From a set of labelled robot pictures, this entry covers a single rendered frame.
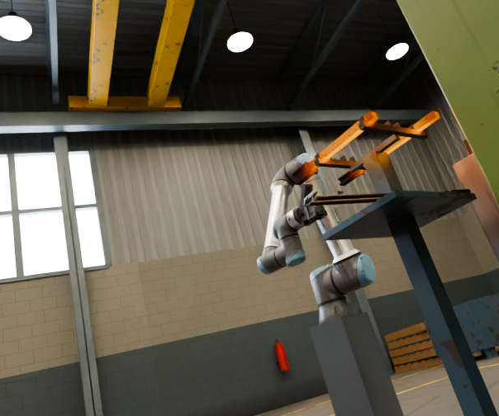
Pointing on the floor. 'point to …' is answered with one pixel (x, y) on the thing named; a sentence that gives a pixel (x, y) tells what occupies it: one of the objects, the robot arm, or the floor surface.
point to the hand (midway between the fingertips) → (330, 189)
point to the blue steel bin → (489, 322)
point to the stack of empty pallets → (427, 357)
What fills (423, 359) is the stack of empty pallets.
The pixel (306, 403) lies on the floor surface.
